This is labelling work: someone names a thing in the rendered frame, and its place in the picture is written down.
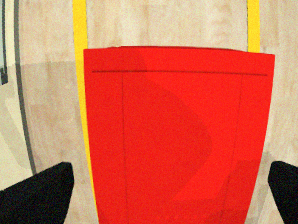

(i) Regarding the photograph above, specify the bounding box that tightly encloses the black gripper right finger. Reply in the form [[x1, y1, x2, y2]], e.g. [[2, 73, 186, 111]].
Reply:
[[267, 161, 298, 224]]

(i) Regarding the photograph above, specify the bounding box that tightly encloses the yellow rectangular border strip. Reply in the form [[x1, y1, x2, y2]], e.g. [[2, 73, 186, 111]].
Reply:
[[72, 0, 261, 205]]

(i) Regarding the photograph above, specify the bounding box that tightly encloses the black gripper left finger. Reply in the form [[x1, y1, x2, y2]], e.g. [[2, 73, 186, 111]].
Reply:
[[0, 161, 74, 224]]

